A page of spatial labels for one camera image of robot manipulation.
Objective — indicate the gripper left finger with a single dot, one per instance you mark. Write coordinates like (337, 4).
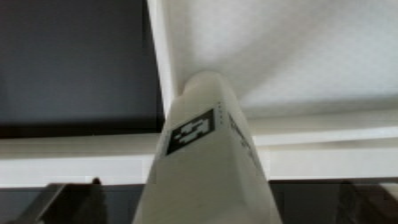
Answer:
(70, 204)

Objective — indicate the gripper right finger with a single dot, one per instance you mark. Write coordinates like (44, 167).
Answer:
(369, 203)

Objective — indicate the white front fence bar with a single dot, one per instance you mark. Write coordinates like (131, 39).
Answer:
(72, 159)

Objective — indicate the white desk top tray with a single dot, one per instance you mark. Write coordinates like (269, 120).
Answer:
(307, 53)

